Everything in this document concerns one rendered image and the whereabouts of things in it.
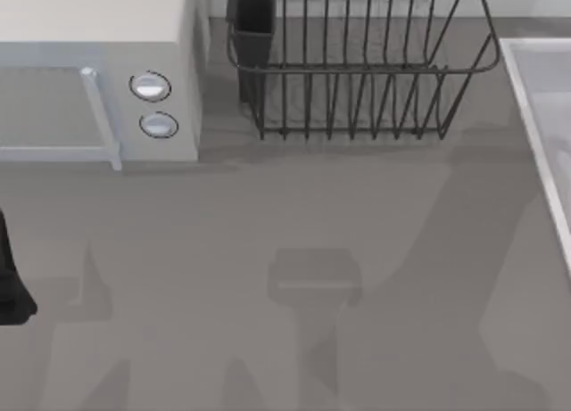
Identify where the white sink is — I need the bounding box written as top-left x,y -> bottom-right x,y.
498,37 -> 571,281

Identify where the large silver microwave knob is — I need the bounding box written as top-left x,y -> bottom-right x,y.
128,70 -> 172,103

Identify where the pale microwave oven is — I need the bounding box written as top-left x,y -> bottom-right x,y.
0,0 -> 211,172

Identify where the black cutlery holder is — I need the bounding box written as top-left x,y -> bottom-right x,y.
226,0 -> 277,104

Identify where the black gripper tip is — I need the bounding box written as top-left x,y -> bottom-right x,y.
0,210 -> 38,327

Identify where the microwave door handle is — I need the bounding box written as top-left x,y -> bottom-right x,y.
80,66 -> 123,171

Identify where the black wire dish rack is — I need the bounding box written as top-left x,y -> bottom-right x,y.
226,0 -> 501,142

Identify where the microwave door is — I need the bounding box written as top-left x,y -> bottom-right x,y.
0,65 -> 122,171

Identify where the small silver microwave knob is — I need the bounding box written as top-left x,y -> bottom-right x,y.
138,111 -> 179,140

